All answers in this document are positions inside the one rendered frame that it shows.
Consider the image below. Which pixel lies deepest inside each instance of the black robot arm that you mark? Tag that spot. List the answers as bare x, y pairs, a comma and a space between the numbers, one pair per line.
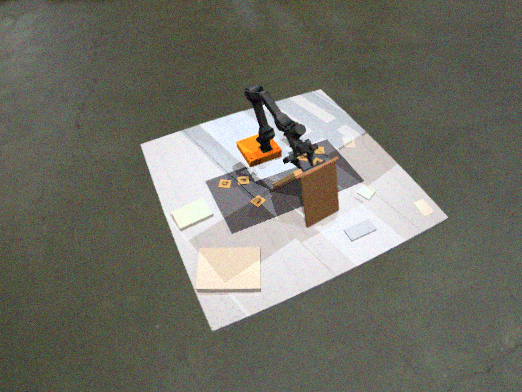
292, 129

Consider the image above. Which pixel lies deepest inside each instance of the grey flat rectangular tile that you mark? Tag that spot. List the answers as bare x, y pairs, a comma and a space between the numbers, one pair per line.
360, 229

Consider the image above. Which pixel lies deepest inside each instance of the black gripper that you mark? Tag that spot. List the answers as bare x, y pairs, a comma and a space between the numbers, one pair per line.
293, 158

